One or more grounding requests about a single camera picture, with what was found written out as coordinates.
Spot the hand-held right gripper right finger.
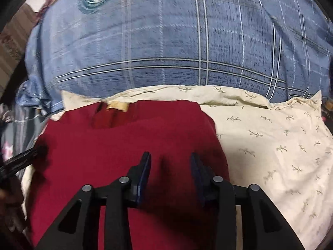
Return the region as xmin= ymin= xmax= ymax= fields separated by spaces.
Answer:
xmin=190 ymin=153 xmax=306 ymax=250

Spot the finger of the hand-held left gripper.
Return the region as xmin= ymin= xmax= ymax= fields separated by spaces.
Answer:
xmin=0 ymin=145 xmax=49 ymax=180

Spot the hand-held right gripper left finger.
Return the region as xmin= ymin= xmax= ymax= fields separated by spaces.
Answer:
xmin=34 ymin=151 xmax=152 ymax=250

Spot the dark red garment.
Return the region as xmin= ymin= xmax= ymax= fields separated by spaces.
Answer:
xmin=29 ymin=100 xmax=236 ymax=250

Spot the grey bed sheet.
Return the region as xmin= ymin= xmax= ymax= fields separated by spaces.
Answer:
xmin=0 ymin=101 xmax=63 ymax=240

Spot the cream leaf-print pillow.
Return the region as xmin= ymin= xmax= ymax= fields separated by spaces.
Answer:
xmin=21 ymin=85 xmax=333 ymax=250

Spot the brown wooden headboard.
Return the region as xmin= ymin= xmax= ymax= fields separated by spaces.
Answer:
xmin=0 ymin=8 xmax=39 ymax=97

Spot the blue plaid quilt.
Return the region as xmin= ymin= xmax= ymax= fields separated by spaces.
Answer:
xmin=16 ymin=0 xmax=333 ymax=110

